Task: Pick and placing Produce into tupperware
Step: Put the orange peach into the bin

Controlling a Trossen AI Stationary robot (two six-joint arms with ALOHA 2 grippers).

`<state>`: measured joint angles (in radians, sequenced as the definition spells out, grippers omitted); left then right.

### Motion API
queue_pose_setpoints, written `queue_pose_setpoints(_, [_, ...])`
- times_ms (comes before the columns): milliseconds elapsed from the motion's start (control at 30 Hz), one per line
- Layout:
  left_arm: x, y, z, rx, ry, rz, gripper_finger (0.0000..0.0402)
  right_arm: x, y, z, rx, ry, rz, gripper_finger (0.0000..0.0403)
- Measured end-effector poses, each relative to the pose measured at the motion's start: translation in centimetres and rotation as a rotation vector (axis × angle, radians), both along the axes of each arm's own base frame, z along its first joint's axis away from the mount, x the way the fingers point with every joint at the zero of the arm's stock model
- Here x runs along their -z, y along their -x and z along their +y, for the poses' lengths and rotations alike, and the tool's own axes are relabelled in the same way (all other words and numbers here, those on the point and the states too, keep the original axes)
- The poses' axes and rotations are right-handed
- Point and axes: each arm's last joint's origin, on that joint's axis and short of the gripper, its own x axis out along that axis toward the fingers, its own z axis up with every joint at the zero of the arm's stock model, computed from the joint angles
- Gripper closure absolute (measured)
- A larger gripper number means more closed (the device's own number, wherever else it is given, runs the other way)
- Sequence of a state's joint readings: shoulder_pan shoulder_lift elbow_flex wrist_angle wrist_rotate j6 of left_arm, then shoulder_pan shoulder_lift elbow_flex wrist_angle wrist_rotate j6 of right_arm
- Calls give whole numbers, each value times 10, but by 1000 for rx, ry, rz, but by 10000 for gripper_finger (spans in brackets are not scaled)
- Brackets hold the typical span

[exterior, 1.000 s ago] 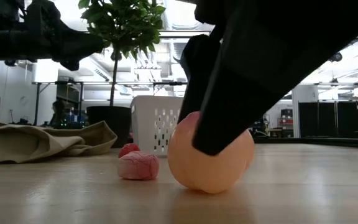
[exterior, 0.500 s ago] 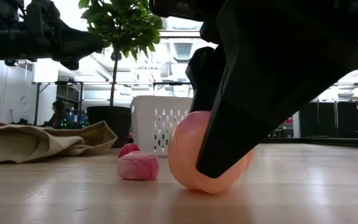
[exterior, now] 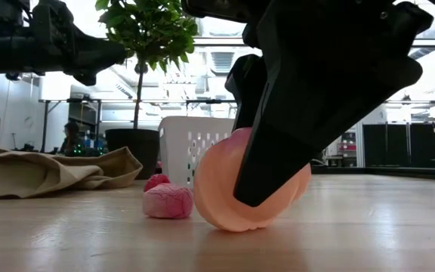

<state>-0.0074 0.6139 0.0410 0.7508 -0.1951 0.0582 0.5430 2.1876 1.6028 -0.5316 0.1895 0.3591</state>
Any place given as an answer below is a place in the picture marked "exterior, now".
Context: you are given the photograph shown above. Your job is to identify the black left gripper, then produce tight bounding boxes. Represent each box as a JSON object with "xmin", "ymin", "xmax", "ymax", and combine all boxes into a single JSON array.
[{"xmin": 0, "ymin": 0, "xmax": 128, "ymax": 87}]

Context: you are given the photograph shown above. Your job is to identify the large toy peach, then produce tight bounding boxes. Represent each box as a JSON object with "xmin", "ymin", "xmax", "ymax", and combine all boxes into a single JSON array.
[{"xmin": 193, "ymin": 127, "xmax": 312, "ymax": 233}]

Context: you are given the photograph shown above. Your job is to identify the red toy raspberry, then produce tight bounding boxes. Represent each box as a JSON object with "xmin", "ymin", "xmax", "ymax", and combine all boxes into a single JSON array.
[{"xmin": 143, "ymin": 173, "xmax": 172, "ymax": 193}]

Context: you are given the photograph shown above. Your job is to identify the pink wrinkled toy fruit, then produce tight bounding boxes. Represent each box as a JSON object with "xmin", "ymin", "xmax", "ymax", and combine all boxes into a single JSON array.
[{"xmin": 141, "ymin": 183, "xmax": 195, "ymax": 220}]

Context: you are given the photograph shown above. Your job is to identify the shelf with red bins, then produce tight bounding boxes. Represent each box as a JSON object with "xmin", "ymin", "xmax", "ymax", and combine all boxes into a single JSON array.
[{"xmin": 340, "ymin": 131, "xmax": 357, "ymax": 167}]

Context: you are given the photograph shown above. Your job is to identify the person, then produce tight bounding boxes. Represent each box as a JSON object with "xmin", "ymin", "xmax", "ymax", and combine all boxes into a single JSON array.
[{"xmin": 60, "ymin": 121, "xmax": 87, "ymax": 156}]

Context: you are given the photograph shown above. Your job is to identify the black partition panels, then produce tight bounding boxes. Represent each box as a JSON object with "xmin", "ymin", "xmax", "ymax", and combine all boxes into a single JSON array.
[{"xmin": 362, "ymin": 122, "xmax": 435, "ymax": 168}]

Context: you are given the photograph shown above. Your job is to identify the white perforated plastic basket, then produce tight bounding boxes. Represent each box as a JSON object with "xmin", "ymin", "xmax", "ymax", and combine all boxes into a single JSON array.
[{"xmin": 158, "ymin": 116, "xmax": 241, "ymax": 190}]

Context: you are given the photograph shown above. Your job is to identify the green plant in black pot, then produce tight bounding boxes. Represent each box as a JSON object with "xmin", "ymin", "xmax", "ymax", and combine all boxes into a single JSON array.
[{"xmin": 95, "ymin": 0, "xmax": 199, "ymax": 181}]

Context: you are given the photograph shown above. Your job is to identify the beige cloth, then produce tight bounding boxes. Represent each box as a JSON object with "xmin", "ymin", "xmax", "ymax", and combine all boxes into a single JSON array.
[{"xmin": 0, "ymin": 142, "xmax": 143, "ymax": 200}]

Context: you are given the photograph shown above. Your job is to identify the black workstation frame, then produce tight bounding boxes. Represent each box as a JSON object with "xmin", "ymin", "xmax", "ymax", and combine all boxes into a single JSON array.
[{"xmin": 38, "ymin": 98, "xmax": 241, "ymax": 153}]

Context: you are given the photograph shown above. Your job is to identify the silver air duct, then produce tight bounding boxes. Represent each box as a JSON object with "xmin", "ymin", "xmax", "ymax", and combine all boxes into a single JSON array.
[{"xmin": 198, "ymin": 17, "xmax": 248, "ymax": 118}]

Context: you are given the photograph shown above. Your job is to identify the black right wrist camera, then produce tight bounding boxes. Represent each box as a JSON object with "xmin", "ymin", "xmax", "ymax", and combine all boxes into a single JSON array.
[{"xmin": 181, "ymin": 0, "xmax": 271, "ymax": 23}]

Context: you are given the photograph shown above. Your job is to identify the black aluminium table frame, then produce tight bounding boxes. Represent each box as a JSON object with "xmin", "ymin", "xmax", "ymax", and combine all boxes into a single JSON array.
[{"xmin": 310, "ymin": 165, "xmax": 435, "ymax": 181}]

